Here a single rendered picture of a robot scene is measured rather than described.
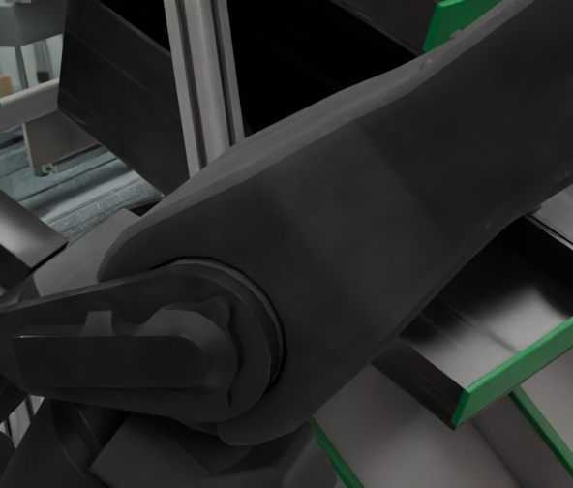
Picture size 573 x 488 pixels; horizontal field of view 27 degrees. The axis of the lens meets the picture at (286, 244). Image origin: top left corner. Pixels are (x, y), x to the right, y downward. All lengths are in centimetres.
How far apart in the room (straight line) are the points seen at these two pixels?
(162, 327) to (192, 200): 3
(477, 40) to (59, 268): 12
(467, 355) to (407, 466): 12
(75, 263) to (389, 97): 10
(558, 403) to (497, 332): 21
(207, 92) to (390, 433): 24
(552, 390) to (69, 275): 52
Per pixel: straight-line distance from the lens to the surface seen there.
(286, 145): 25
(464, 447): 69
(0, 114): 67
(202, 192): 25
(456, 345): 56
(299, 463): 30
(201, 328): 25
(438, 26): 46
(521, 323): 59
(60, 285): 29
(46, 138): 71
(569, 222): 69
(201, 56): 51
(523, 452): 69
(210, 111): 52
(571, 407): 78
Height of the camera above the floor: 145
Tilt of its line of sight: 20 degrees down
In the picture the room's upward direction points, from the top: 7 degrees counter-clockwise
